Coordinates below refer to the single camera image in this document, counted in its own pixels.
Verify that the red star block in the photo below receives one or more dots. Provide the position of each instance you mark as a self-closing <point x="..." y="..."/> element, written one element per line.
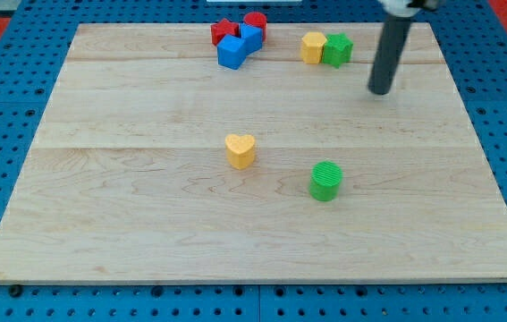
<point x="220" y="29"/>

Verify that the blue block behind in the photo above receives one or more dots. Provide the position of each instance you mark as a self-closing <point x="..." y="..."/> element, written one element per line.
<point x="252" y="37"/>

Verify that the green star block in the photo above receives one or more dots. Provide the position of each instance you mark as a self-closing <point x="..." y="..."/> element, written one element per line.
<point x="337" y="50"/>

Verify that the light wooden board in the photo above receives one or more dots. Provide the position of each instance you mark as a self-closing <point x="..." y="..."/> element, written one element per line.
<point x="127" y="181"/>

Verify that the red cylinder block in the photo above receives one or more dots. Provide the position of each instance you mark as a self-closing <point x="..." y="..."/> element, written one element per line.
<point x="257" y="19"/>

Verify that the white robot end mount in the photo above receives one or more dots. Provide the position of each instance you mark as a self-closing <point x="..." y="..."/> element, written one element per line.
<point x="408" y="8"/>

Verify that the green cylinder block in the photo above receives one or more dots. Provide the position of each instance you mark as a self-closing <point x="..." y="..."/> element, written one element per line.
<point x="325" y="181"/>

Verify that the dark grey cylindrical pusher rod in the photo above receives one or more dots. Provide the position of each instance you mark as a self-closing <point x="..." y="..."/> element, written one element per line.
<point x="393" y="38"/>

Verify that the yellow heart block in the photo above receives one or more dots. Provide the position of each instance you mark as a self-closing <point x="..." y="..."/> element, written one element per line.
<point x="240" y="150"/>

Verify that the yellow hexagon block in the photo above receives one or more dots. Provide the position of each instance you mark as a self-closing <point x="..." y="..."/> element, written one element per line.
<point x="312" y="46"/>

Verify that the blue cube block front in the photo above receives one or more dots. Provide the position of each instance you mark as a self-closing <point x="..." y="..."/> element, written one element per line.
<point x="231" y="52"/>

